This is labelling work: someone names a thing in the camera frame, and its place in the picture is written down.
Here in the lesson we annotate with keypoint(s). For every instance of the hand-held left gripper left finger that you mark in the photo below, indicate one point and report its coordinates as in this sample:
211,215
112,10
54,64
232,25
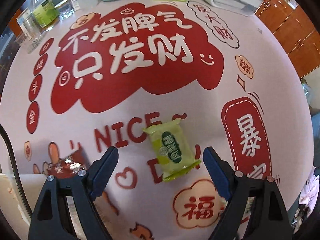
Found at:
105,172

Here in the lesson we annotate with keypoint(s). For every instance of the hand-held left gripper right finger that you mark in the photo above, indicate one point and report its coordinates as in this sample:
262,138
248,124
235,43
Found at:
217,172

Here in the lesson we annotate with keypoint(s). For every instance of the green snack packet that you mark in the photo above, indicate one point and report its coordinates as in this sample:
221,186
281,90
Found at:
172,152

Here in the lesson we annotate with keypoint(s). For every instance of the red snack packet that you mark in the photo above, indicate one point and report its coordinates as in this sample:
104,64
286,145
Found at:
67,163

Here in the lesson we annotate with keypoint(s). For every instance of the printed red white tablecloth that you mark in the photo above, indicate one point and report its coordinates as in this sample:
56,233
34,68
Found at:
140,100

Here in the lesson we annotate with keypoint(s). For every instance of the light cloth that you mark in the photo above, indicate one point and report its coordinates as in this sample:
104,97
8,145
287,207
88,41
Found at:
308,190

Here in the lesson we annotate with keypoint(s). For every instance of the clear plastic bag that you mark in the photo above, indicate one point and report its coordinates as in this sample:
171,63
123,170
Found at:
307,92

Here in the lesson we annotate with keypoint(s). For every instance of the ribbed glass cup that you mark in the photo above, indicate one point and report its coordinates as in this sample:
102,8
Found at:
30,42

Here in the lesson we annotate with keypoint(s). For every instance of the wooden cabinet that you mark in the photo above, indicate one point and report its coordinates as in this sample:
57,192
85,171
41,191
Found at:
295,30

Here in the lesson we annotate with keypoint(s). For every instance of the small glass cup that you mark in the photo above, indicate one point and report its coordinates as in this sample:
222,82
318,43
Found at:
66,10

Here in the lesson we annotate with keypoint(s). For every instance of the tall glass cup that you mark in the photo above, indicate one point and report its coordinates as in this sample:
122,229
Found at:
28,22

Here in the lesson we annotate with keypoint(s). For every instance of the green-label plastic bottle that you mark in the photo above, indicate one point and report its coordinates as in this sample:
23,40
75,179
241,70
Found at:
45,11

